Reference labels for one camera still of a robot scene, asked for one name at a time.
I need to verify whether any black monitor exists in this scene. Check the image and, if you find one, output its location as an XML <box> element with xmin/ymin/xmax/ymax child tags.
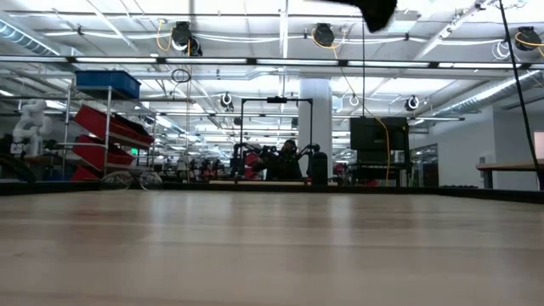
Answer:
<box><xmin>348</xmin><ymin>116</ymin><xmax>411</xmax><ymax>152</ymax></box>

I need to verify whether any white round pillar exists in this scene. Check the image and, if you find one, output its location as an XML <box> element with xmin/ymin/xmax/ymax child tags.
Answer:
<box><xmin>297</xmin><ymin>77</ymin><xmax>334</xmax><ymax>178</ymax></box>

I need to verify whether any black cylindrical bin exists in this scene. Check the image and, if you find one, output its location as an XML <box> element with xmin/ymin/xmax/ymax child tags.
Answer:
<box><xmin>310</xmin><ymin>150</ymin><xmax>330</xmax><ymax>186</ymax></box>

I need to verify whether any person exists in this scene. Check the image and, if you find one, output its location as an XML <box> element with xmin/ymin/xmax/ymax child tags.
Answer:
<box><xmin>265</xmin><ymin>139</ymin><xmax>303</xmax><ymax>181</ymax></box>

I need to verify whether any wooden table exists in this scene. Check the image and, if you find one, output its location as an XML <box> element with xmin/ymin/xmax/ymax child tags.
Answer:
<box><xmin>475</xmin><ymin>159</ymin><xmax>544</xmax><ymax>190</ymax></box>

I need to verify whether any blue plastic storage bin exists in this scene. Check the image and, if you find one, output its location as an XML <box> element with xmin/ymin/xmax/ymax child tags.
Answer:
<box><xmin>75</xmin><ymin>69</ymin><xmax>143</xmax><ymax>100</ymax></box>

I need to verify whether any red plastic storage bin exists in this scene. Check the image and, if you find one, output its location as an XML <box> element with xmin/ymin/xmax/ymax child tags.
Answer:
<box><xmin>70</xmin><ymin>164</ymin><xmax>102</xmax><ymax>183</ymax></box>
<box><xmin>71</xmin><ymin>134</ymin><xmax>136</xmax><ymax>167</ymax></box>
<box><xmin>74</xmin><ymin>104</ymin><xmax>156</xmax><ymax>146</ymax></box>

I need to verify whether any yellow cable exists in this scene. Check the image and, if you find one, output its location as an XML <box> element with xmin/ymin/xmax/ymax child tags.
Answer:
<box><xmin>311</xmin><ymin>28</ymin><xmax>391</xmax><ymax>183</ymax></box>

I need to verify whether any black robot station frame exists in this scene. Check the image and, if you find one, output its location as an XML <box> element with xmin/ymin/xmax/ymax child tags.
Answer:
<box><xmin>239</xmin><ymin>95</ymin><xmax>315</xmax><ymax>182</ymax></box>

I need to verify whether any hanging black cable coil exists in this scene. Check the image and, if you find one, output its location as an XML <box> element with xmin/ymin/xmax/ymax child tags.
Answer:
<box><xmin>170</xmin><ymin>68</ymin><xmax>193</xmax><ymax>84</ymax></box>

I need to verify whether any silver wire rack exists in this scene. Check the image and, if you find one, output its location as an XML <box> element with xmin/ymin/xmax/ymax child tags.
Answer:
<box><xmin>59</xmin><ymin>82</ymin><xmax>159</xmax><ymax>184</ymax></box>

